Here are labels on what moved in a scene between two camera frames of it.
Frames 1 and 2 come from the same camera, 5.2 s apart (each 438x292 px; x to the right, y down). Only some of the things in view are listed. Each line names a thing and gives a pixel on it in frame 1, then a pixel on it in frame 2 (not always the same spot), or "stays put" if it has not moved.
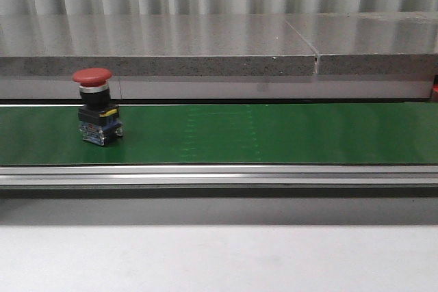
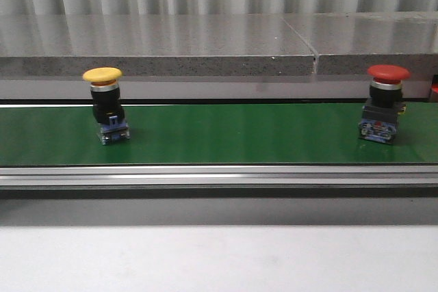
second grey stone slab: (387, 43) stays put
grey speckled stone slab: (152, 44) stays put
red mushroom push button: (99, 120) to (380, 114)
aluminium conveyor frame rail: (221, 175) stays put
